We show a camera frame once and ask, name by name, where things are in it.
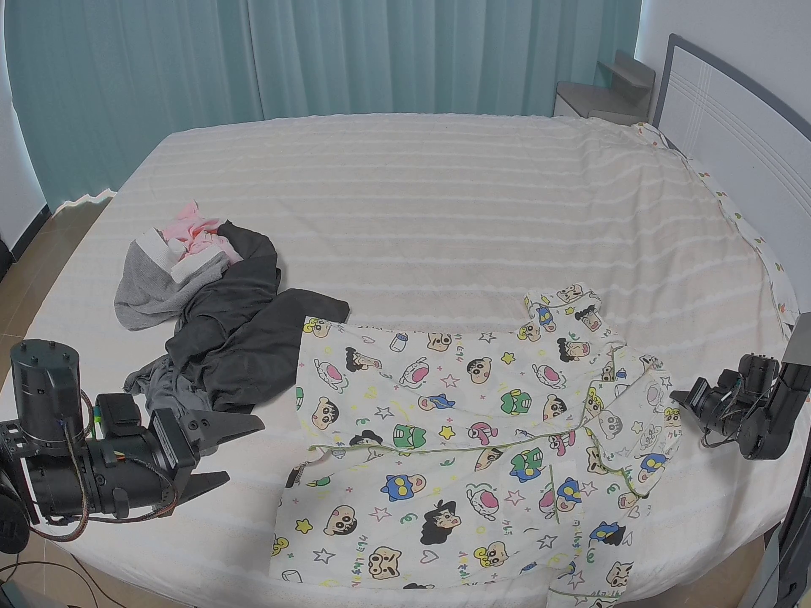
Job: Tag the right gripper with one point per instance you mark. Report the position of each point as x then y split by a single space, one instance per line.
713 412

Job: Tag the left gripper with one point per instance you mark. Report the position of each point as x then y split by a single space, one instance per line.
139 472

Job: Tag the white printed pyjama top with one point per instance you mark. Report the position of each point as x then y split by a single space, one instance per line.
456 415

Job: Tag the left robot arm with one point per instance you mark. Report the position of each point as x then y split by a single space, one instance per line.
44 390

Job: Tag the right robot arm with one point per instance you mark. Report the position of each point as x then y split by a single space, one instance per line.
766 428

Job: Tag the pile of clothes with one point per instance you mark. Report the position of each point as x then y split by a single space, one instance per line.
241 314

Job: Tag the bed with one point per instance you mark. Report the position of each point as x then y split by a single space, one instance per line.
412 200

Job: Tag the dark grey chest of drawers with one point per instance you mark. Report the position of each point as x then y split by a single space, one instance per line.
4 254

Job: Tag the grey bedside table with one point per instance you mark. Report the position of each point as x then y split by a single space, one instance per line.
589 102

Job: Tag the blue-green curtain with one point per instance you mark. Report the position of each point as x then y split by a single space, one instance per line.
317 35

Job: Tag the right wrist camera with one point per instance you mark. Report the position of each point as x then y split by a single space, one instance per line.
728 382

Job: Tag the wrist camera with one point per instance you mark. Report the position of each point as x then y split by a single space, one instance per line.
120 415
728 382

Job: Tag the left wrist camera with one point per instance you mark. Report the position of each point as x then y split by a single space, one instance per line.
120 415

